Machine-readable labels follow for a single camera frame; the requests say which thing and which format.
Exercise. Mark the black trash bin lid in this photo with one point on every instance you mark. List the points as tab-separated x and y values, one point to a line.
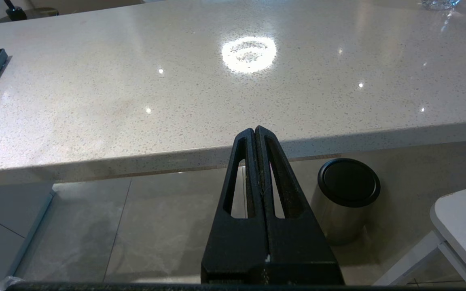
348	182

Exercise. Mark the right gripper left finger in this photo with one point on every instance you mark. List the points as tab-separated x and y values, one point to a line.
237	246

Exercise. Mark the clear glass dish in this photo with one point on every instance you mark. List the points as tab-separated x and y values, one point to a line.
439	3

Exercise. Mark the black object on stool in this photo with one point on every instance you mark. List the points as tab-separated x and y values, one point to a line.
14	12

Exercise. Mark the white side table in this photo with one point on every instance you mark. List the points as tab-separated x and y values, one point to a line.
459	230

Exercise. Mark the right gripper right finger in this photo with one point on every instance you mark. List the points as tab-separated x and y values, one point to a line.
297	246

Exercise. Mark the steel trash bin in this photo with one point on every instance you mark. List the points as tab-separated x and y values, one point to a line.
340	214

